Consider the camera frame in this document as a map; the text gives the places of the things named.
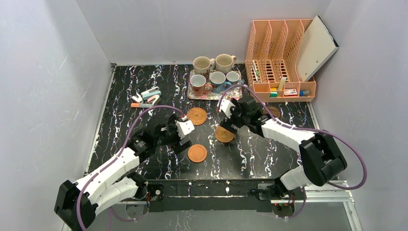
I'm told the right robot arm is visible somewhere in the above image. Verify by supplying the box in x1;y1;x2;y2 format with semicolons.
219;96;347;196

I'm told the green eraser block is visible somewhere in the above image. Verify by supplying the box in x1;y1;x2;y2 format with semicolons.
269;91;278;98

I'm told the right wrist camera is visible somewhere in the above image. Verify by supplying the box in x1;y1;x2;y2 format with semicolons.
217;99;235;118

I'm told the small light blue mug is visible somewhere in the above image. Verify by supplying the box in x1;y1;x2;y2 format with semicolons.
225;71;244;88

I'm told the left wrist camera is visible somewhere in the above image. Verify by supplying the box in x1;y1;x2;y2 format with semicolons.
175;120;195;139

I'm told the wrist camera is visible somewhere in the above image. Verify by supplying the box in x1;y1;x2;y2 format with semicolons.
175;120;195;139
217;99;235;118

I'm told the aluminium front rail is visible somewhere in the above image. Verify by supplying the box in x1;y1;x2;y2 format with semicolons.
62;180;362;231

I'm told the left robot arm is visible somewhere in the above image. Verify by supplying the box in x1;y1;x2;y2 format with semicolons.
54;115;194;231

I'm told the beige mug with number three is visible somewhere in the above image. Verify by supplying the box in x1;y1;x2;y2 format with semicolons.
215;54;237;74

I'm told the pink floral mug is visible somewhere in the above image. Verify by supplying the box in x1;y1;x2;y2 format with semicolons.
190;75;213;97

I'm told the green white marker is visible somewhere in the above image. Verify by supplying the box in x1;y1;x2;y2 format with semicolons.
252;60;260;82

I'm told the white pink stapler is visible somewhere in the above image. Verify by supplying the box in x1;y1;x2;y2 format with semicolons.
147;94;160;106

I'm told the dark walnut round coaster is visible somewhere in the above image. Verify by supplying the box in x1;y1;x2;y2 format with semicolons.
267;106;281;119

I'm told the white board binder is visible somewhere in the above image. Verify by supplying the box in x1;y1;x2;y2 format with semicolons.
296;15;339;82

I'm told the orange cap highlighter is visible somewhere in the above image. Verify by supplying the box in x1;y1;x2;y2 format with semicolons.
130;103;153;108

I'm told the woven rattan coaster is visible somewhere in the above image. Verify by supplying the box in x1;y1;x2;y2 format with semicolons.
215;126;235;143
187;107;207;126

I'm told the floral serving tray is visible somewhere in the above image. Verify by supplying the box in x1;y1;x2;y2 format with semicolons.
187;71;242;101

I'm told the peach desk file organizer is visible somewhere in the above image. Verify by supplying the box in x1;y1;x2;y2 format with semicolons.
244;19;317;103

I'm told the terracotta round coaster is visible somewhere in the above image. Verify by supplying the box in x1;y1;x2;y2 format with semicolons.
188;144;207;163

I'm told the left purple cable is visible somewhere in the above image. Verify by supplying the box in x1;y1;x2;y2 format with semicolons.
76;105;186;231

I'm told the white staple remover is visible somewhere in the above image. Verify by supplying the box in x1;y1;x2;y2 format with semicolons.
131;93;143;103

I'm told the blue cap bottle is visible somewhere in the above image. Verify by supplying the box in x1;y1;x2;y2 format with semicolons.
299;90;310;97

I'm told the red card box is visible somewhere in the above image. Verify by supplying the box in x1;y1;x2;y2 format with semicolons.
283;89;298;97

